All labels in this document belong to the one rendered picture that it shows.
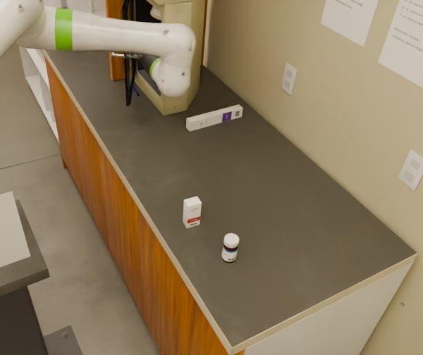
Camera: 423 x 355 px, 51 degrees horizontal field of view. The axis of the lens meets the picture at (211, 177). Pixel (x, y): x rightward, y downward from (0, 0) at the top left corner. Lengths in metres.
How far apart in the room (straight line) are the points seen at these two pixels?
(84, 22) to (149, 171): 0.56
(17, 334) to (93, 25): 1.00
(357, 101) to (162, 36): 0.68
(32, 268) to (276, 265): 0.70
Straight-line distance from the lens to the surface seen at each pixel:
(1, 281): 1.35
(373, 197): 1.64
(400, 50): 1.45
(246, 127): 1.89
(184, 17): 1.77
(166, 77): 1.41
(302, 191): 1.61
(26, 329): 1.63
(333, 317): 1.47
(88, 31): 1.35
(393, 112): 1.50
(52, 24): 1.35
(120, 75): 2.19
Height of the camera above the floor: 1.97
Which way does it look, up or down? 40 degrees down
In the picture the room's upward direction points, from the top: 6 degrees clockwise
